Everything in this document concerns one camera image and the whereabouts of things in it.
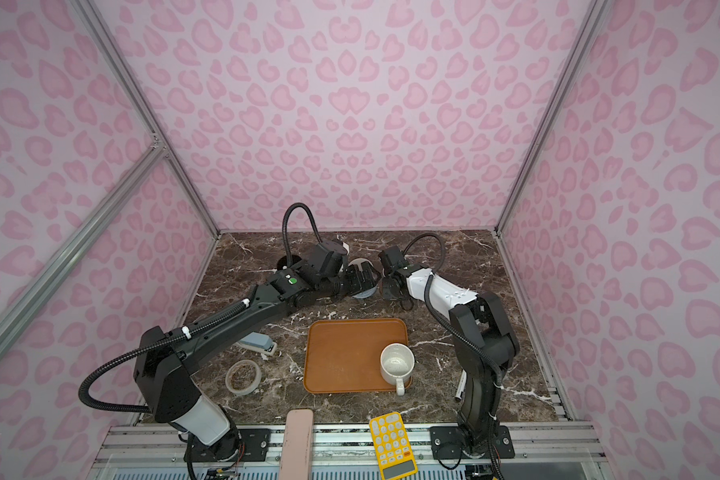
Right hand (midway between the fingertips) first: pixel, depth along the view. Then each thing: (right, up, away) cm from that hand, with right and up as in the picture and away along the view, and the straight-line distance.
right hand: (395, 288), depth 95 cm
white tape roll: (-44, -24, -11) cm, 51 cm away
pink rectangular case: (-25, -34, -24) cm, 49 cm away
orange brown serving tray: (-16, -19, -7) cm, 26 cm away
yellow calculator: (-2, -36, -24) cm, 44 cm away
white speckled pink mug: (0, -20, -10) cm, 22 cm away
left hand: (-7, +5, -18) cm, 20 cm away
